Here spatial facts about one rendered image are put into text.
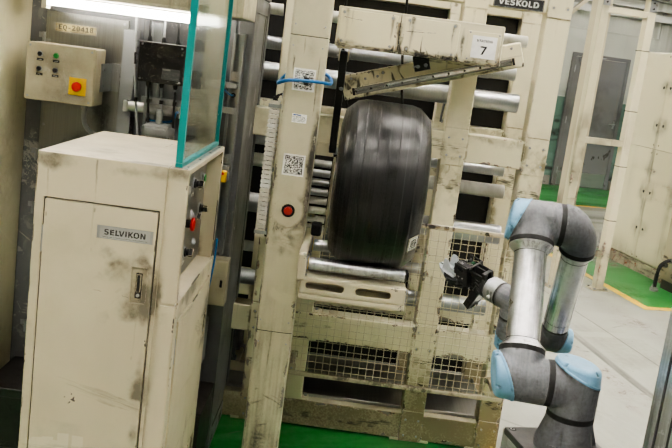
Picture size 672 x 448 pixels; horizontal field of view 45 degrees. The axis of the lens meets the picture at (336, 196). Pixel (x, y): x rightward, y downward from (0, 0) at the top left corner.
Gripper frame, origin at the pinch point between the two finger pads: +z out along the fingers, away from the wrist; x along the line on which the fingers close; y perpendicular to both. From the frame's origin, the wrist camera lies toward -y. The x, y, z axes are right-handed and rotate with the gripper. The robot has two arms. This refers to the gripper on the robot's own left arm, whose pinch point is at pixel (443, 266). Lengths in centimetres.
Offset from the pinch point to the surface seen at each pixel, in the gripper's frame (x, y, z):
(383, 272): 6.9, -9.7, 21.6
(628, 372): -195, -183, 47
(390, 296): 6.3, -18.6, 19.2
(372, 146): 4.6, 34.6, 27.4
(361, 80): -30, 35, 75
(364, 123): 2, 39, 35
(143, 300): 91, 20, 20
